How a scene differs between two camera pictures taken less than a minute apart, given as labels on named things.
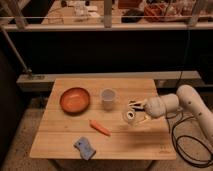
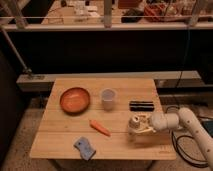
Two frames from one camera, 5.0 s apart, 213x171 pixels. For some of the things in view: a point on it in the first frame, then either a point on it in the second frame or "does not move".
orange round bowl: x=74 y=101 does not move
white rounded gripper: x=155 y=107 to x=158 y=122
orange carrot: x=104 y=130 does not move
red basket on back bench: x=163 y=9 does not move
